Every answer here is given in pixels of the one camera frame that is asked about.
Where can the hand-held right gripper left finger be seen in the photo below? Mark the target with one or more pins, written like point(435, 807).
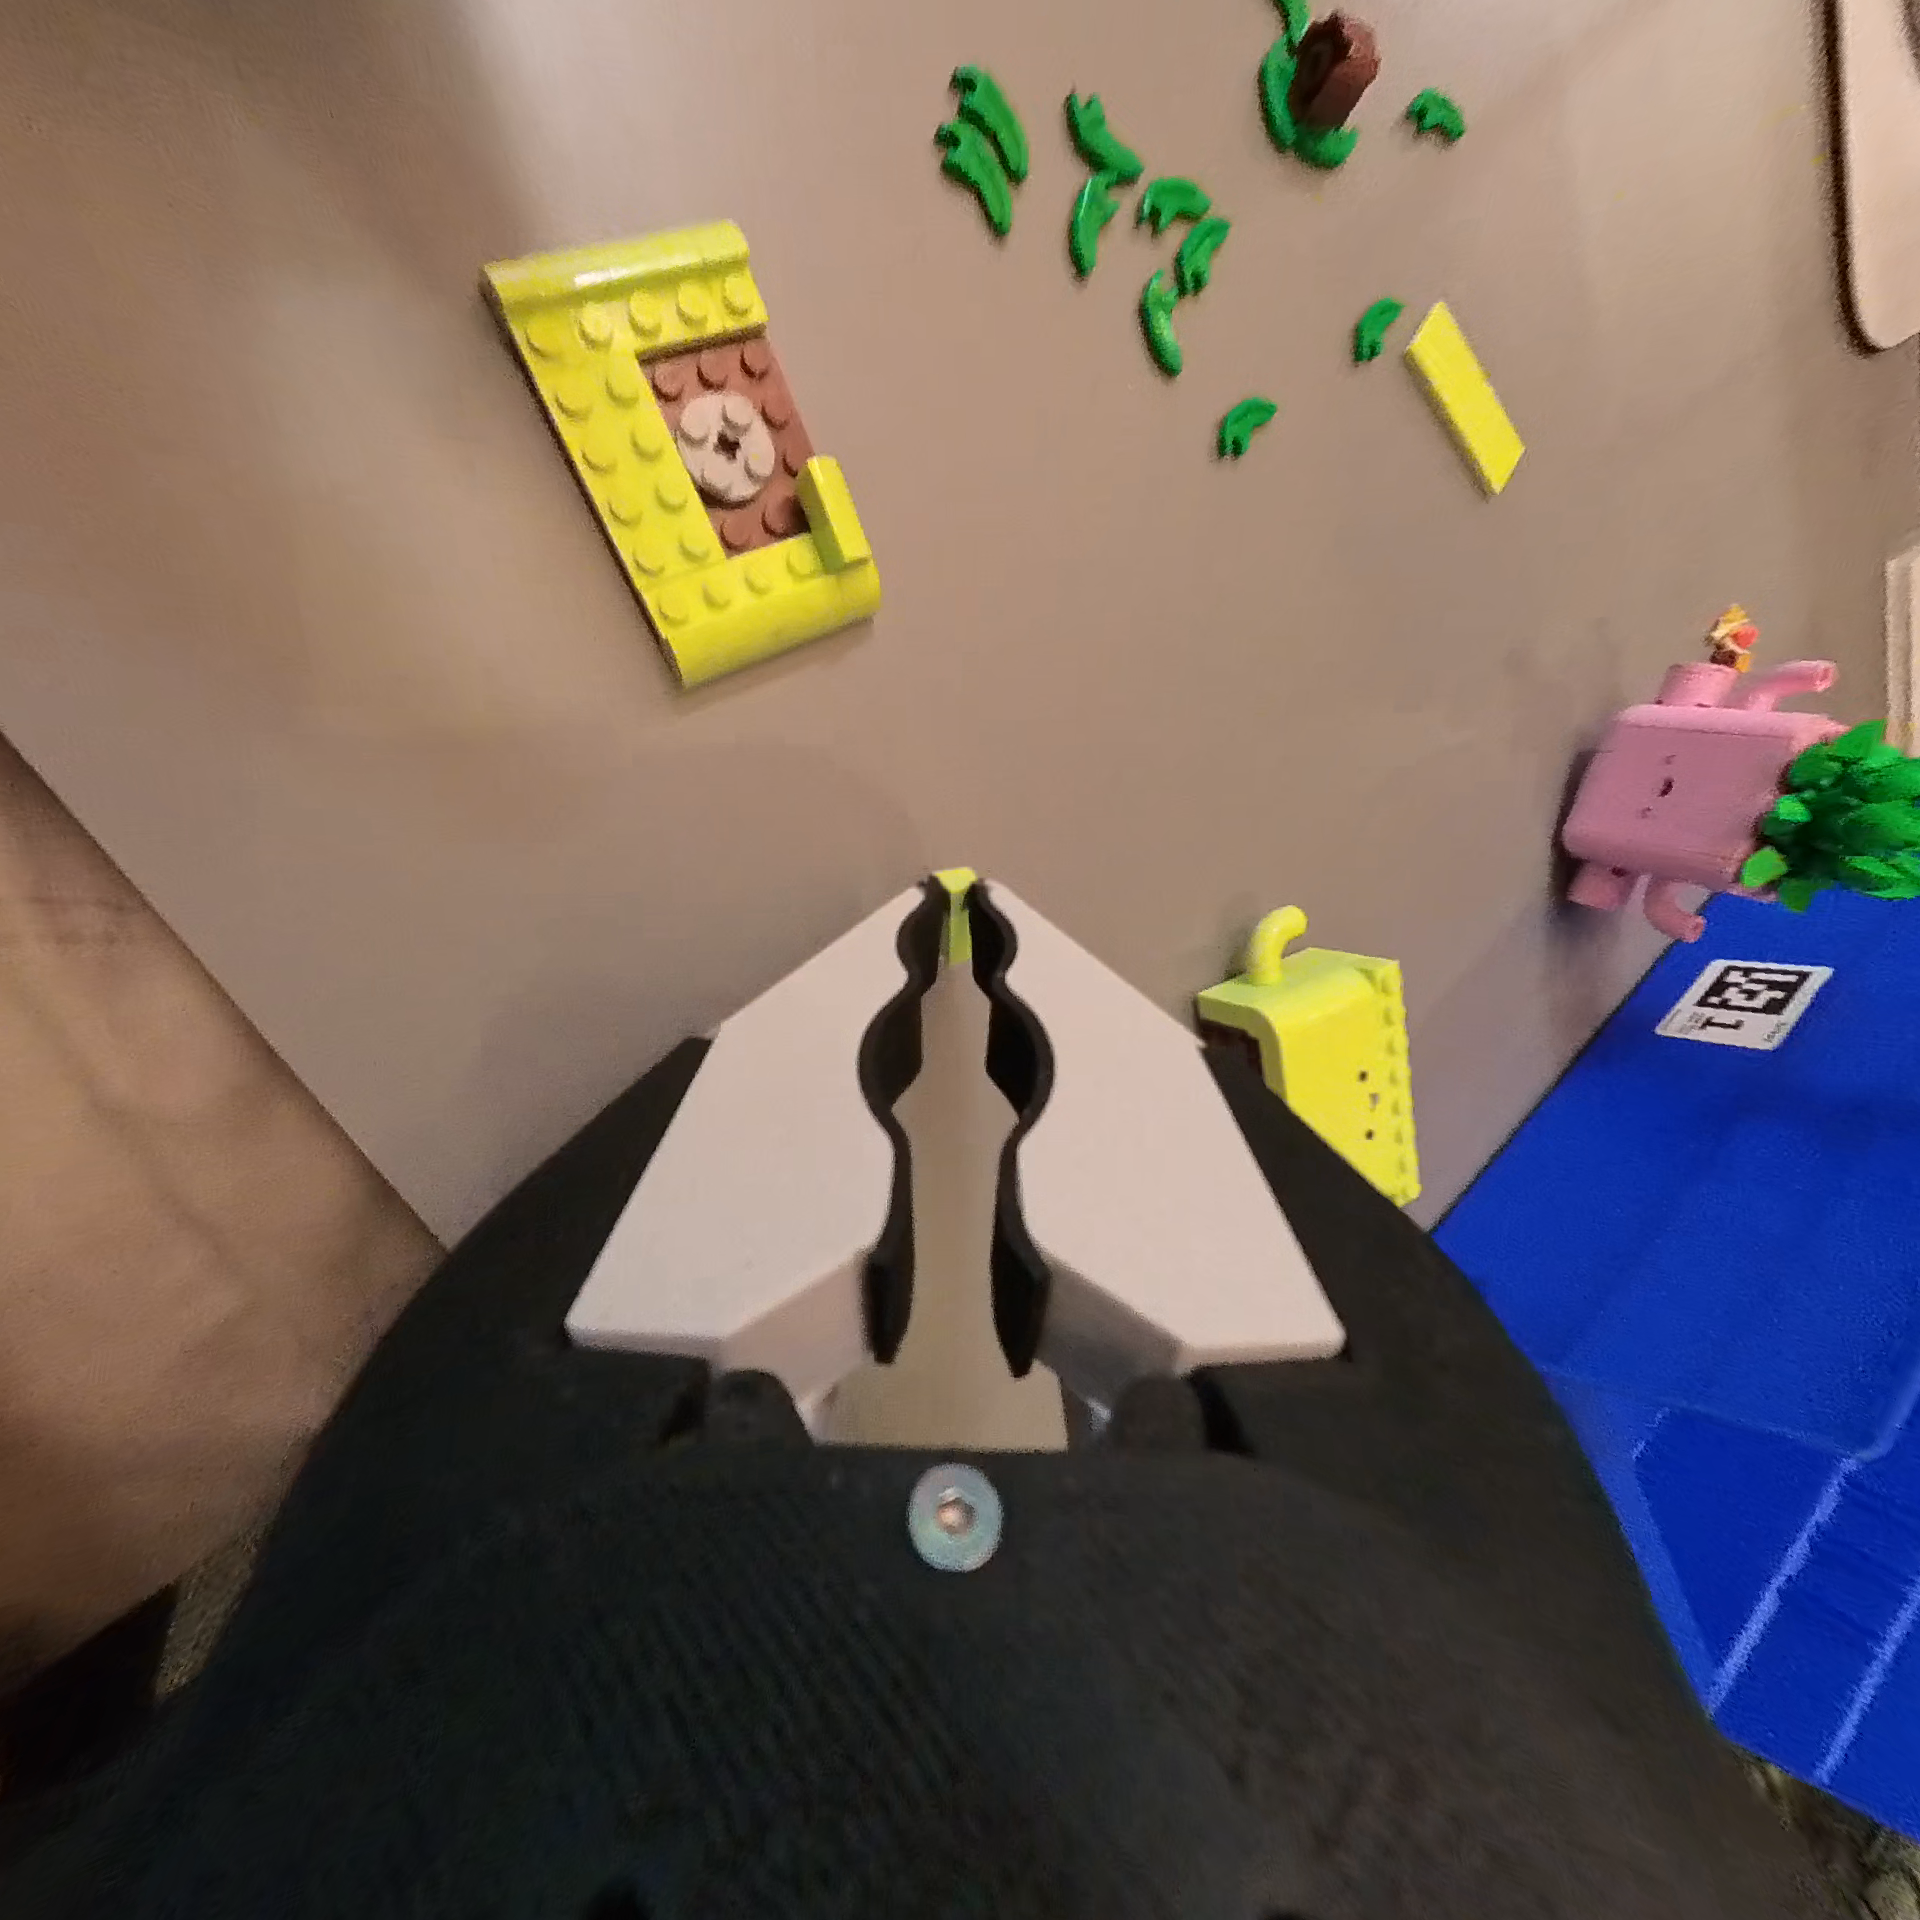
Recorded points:
point(734, 1201)

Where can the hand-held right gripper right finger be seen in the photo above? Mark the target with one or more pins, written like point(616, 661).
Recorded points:
point(1170, 1201)

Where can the lime slope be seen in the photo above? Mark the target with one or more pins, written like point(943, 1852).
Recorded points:
point(958, 907)

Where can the small lime curved brick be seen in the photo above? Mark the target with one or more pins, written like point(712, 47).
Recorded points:
point(853, 580)
point(734, 281)

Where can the grey round plate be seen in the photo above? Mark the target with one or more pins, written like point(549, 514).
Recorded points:
point(726, 448)

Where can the lime two-by-four studded plate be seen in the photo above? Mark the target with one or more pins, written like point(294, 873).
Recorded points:
point(616, 433)

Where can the large lime brick assembly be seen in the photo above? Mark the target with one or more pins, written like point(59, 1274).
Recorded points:
point(1334, 1051)

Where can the blue plastic bin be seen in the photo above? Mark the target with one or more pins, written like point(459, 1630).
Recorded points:
point(1729, 1282)

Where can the beige seat cushion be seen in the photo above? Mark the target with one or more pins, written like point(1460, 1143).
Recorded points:
point(148, 1201)

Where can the white printed tag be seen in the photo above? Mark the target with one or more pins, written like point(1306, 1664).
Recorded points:
point(1739, 1001)

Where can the pink toy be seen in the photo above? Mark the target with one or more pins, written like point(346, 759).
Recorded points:
point(1666, 793)

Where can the small orange piece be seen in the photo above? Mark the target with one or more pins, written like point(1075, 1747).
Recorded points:
point(1734, 639)

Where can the large lime smooth tile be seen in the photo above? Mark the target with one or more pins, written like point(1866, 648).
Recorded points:
point(1460, 401)

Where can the scattered green leaf pieces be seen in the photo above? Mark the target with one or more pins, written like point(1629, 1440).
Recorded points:
point(991, 130)

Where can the brown round brick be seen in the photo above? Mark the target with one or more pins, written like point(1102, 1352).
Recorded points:
point(1334, 72)

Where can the pale rounded board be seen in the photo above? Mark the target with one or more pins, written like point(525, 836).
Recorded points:
point(1882, 163)

